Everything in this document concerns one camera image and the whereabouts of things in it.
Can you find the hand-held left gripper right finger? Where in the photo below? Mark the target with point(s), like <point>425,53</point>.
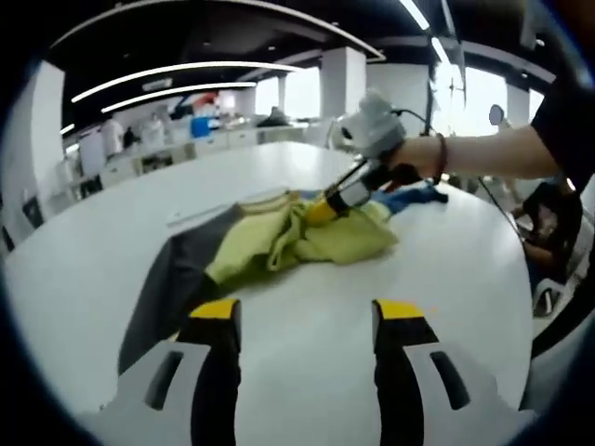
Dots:
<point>409,385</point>

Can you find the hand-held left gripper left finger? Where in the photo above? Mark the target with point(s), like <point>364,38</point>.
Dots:
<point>209,371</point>

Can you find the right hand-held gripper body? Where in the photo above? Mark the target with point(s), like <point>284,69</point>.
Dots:
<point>372,130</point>

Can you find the yellow blue grey garment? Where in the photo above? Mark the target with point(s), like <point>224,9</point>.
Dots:
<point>260,251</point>

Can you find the person's right hand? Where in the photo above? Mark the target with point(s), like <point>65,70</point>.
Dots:
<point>416,155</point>

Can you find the white square pillar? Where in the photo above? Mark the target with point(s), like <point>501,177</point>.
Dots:
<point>39,130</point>
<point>344,83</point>

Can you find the black tripod stand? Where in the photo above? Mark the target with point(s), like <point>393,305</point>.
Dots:
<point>428,111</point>

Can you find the white cabinet counter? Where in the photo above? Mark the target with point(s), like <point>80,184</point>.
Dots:
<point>209,146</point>

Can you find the blue bin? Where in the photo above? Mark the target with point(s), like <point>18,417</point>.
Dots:
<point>204,126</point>

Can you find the white chair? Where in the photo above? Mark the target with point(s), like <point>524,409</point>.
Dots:
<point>555,297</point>

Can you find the black tilted board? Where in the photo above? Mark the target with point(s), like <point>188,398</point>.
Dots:
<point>33,211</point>

